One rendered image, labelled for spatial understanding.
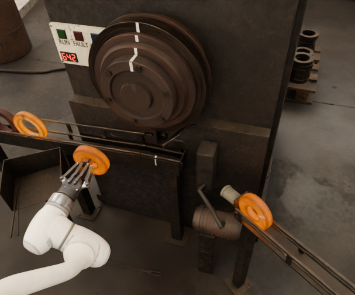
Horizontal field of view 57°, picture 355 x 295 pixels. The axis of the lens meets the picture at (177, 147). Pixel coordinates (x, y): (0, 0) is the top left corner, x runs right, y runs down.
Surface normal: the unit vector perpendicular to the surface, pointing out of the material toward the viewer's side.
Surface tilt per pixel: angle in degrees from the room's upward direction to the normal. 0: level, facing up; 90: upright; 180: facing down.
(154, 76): 90
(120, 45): 33
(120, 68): 90
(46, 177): 5
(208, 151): 0
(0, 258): 0
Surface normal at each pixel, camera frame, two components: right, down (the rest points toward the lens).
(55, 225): 0.51, -0.46
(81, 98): -0.04, -0.70
